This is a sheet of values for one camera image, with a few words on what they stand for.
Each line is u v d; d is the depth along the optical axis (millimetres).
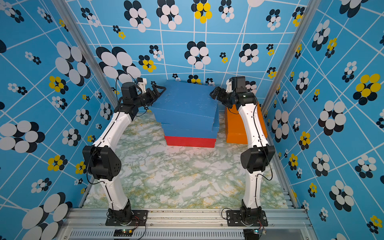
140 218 734
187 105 769
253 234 681
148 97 740
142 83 760
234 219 724
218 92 738
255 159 528
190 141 987
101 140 516
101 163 503
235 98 598
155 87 737
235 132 937
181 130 862
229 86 753
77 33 770
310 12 694
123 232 722
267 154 520
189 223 733
